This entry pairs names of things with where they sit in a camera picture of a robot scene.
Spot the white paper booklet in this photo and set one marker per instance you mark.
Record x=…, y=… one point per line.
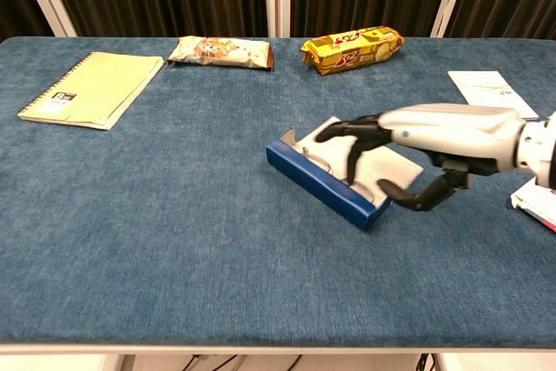
x=482, y=84

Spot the spiral bound kraft notebook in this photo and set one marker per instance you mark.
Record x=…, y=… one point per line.
x=95, y=88

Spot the yellow biscuit packet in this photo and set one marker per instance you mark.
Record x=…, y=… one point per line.
x=347, y=56

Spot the blue fabric table cloth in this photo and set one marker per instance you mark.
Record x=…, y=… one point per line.
x=174, y=236

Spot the blue glasses case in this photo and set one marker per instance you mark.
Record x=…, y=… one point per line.
x=317, y=180

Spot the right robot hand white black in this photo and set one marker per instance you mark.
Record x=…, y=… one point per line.
x=456, y=132

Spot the beige cartoon snack packet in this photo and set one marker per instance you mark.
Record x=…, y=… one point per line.
x=217, y=53

